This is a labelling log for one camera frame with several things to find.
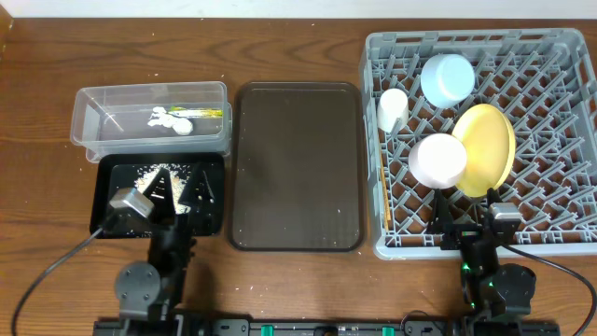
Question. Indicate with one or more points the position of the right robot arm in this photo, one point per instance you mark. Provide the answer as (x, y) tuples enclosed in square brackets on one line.
[(499, 294)]

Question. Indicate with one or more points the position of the grey dishwasher rack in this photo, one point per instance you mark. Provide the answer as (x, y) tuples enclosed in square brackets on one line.
[(543, 81)]

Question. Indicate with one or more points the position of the clear plastic waste bin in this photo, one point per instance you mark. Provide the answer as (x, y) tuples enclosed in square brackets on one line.
[(113, 119)]

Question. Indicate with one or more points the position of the pink bowl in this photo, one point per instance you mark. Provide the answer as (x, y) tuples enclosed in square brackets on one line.
[(438, 161)]

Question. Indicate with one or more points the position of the crumpled white tissue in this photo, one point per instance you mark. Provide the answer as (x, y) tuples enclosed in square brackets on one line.
[(161, 117)]

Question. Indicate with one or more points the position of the dark brown serving tray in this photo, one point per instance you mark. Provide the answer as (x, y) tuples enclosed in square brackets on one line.
[(298, 166)]

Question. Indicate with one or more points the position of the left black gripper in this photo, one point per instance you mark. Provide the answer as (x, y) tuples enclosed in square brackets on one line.
[(173, 219)]

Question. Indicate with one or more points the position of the wooden chopstick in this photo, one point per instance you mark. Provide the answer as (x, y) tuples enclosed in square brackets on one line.
[(387, 217), (384, 188)]

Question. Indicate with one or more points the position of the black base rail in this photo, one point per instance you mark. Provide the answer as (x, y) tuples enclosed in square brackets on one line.
[(240, 327)]

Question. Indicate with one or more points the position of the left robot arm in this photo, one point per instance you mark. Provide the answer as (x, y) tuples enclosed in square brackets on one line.
[(150, 291)]

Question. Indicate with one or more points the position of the light blue bowl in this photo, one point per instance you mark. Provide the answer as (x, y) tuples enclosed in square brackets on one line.
[(447, 79)]

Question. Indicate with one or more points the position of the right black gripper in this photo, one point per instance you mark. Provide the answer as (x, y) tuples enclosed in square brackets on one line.
[(463, 234)]

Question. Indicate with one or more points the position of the green yellow wrapper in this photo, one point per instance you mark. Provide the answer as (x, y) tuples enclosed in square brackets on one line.
[(195, 113)]

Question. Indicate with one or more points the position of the small white green cup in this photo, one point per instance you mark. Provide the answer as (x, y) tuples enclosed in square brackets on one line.
[(393, 110)]

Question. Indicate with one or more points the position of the yellow plate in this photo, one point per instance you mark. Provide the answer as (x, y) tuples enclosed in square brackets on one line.
[(490, 145)]

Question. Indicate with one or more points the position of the black waste tray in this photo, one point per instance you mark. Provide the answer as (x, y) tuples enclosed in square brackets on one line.
[(119, 171)]

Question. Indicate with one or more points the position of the cooked rice pile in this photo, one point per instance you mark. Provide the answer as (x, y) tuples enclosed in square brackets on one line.
[(179, 174)]

